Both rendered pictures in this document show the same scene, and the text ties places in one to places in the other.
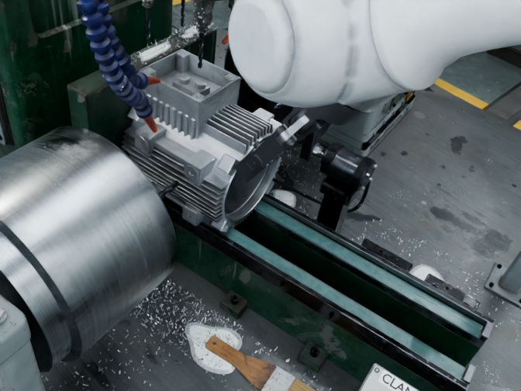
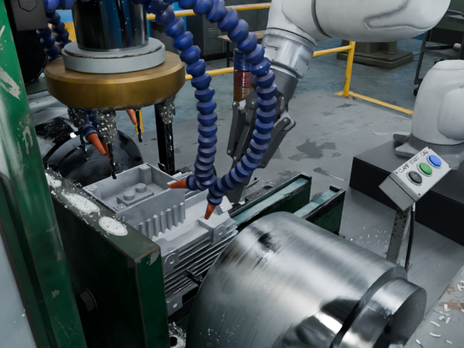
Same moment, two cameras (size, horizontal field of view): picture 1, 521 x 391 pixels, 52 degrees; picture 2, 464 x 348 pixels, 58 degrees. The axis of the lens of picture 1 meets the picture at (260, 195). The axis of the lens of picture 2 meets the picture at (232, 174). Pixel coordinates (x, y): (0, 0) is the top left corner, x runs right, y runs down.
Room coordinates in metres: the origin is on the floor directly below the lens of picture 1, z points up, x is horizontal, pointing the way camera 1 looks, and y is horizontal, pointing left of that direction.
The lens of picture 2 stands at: (0.41, 0.63, 1.47)
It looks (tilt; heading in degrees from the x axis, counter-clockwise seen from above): 28 degrees down; 287
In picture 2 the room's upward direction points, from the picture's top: straight up
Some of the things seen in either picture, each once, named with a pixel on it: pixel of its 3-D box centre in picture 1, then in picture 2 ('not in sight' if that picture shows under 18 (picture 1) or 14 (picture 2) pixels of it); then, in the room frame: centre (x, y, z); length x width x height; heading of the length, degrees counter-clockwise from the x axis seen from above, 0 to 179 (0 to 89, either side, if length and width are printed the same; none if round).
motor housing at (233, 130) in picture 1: (205, 151); (161, 242); (0.69, 0.10, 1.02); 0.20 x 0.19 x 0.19; 62
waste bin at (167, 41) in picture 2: not in sight; (165, 42); (2.99, -4.77, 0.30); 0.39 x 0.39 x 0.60
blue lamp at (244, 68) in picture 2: not in sight; (244, 60); (0.72, -0.51, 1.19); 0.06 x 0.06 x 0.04
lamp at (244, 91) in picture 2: not in sight; (243, 91); (0.72, -0.51, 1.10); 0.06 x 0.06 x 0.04
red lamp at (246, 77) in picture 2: not in sight; (243, 76); (0.72, -0.51, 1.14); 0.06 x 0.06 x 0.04
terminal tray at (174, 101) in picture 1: (189, 94); (135, 204); (0.71, 0.14, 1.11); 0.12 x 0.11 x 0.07; 62
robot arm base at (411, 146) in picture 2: not in sight; (429, 141); (0.17, -0.67, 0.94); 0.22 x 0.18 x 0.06; 154
